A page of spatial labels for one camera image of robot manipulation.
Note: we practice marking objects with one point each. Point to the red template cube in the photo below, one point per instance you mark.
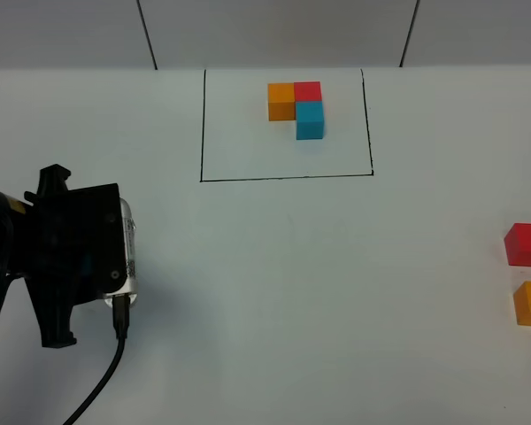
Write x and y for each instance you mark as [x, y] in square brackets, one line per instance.
[307, 91]

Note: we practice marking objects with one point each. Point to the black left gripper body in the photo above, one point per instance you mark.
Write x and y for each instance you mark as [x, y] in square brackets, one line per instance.
[65, 227]

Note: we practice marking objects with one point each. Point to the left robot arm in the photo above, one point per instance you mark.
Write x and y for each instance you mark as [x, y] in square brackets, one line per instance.
[15, 243]

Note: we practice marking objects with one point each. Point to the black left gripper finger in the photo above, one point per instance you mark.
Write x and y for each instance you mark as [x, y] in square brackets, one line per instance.
[53, 179]
[53, 305]

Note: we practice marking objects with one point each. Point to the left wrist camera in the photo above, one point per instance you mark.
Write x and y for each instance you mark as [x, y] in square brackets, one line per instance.
[117, 266]

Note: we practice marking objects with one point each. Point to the blue template cube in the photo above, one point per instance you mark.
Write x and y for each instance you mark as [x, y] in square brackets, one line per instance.
[310, 120]

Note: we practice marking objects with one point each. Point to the orange template cube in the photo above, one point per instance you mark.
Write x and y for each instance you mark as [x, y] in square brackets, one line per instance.
[281, 101]

